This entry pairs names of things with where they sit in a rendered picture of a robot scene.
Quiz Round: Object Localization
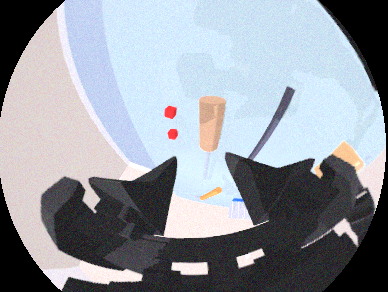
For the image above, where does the orange-handled hammer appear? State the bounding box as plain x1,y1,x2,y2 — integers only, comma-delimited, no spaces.
194,187,222,202

